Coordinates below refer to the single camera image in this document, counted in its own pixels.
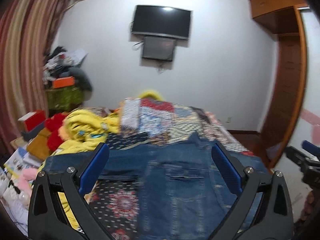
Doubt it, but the mustard brown garment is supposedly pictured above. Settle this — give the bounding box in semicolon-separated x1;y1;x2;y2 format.
27;128;52;161

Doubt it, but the orange box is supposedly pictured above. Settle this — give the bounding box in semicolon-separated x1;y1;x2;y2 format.
52;76;75;89

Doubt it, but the small dark wall monitor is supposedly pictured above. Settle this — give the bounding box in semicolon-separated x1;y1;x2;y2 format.
142;36;176;62

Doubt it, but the striped red beige curtain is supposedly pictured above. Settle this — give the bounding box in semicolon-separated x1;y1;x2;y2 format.
1;0;71;154

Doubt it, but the green cloth covered table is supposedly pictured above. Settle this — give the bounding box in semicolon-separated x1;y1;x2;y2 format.
46;86;84;111

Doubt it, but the yellow plush pillow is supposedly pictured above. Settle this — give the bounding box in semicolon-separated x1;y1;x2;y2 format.
138;90;164;101

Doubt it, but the blue denim jacket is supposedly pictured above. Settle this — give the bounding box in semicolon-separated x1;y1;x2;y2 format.
43;132;270;240

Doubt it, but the black wall television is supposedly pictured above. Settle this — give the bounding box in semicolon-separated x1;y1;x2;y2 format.
131;5;191;40

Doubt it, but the brown wooden wardrobe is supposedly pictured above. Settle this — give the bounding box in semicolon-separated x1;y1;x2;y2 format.
249;0;307;168

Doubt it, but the yellow printed garment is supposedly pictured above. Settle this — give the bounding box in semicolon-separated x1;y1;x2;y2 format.
53;109;120;155

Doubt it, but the patchwork patterned bedspread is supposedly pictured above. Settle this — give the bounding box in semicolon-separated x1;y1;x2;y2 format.
82;97;256;240

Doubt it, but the red white box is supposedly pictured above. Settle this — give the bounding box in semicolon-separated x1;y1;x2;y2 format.
18;110;46;132

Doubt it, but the red fuzzy garment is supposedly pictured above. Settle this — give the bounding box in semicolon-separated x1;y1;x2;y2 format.
44;113;67;152

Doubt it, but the pink plush toy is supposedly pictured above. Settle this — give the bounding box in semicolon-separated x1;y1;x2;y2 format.
18;168;38;196

